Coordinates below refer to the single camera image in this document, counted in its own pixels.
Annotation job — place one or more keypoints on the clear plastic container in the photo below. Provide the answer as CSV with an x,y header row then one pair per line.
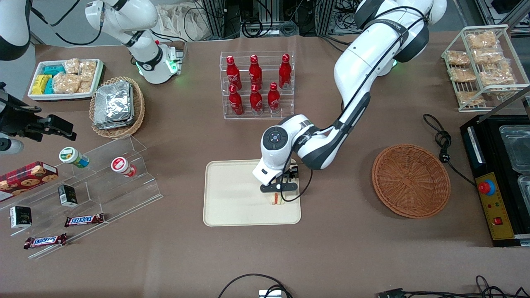
x,y
517,145
525,188

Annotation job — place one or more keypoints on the beige cloth bag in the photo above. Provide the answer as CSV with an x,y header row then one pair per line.
x,y
182,20

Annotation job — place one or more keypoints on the green lid yogurt cup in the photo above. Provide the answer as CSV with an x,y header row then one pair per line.
x,y
71,156

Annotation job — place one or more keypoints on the grey metal bar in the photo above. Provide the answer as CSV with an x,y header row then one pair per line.
x,y
509,104

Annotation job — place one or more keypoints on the small black green box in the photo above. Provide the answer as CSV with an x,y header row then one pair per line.
x,y
67,195

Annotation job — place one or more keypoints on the clear fried snack bag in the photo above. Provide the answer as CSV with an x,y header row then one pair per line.
x,y
497,74
487,56
458,58
470,98
481,40
462,74

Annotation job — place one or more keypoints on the red emergency stop button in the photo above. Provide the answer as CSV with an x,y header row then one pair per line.
x,y
487,187

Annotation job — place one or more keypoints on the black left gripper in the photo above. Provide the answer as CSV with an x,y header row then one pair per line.
x,y
292,171

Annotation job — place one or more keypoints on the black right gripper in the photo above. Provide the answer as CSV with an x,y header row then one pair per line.
x,y
18,121

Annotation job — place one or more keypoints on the red cola bottle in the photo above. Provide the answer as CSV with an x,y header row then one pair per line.
x,y
236,103
256,102
233,74
255,72
273,101
285,72

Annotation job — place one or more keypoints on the small black white box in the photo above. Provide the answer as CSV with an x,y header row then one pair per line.
x,y
20,217

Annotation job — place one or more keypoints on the clear acrylic bottle rack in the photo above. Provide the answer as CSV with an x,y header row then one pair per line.
x,y
265,117

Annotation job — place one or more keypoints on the aluminium frame post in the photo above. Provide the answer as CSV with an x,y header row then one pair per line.
x,y
215,18
325,16

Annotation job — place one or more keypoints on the brown snickers bar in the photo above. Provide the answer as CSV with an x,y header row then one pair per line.
x,y
45,241
85,220

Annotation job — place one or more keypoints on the round brown wicker basket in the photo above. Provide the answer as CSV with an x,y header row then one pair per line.
x,y
410,182

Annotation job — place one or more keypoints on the oval tan wicker basket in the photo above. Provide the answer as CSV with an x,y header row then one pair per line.
x,y
138,107

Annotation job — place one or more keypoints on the triangle sandwich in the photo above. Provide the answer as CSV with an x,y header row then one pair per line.
x,y
276,200

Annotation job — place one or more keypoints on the white rectangular snack tray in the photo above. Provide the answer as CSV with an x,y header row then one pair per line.
x,y
37,97

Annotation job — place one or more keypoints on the cream plastic tray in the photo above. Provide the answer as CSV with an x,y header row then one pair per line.
x,y
232,194

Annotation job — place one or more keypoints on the red tartan cookie box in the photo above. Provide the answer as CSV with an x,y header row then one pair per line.
x,y
25,178

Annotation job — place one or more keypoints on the teal snack pack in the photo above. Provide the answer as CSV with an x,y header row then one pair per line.
x,y
49,86
54,70

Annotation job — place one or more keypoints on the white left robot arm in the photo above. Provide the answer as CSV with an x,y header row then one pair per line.
x,y
360,62

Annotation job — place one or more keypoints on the clear rice cracker bag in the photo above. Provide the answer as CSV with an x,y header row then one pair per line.
x,y
71,66
66,83
87,70
85,87

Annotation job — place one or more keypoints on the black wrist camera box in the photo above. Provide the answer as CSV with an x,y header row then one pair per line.
x,y
294,171

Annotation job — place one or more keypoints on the red lid yogurt cup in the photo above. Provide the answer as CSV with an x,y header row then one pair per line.
x,y
121,166

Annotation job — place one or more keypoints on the yellow snack pack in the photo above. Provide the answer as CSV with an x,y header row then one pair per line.
x,y
40,84

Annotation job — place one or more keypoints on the clear acrylic stepped shelf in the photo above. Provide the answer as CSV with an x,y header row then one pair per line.
x,y
103,194

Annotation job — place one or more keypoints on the small grey device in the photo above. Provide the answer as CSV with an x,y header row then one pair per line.
x,y
270,294

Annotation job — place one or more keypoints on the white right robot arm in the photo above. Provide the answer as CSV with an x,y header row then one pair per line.
x,y
136,16

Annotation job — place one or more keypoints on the black machine yellow panel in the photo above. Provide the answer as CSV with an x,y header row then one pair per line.
x,y
497,165

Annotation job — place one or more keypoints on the silver foil pack stack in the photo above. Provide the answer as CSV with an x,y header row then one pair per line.
x,y
112,105

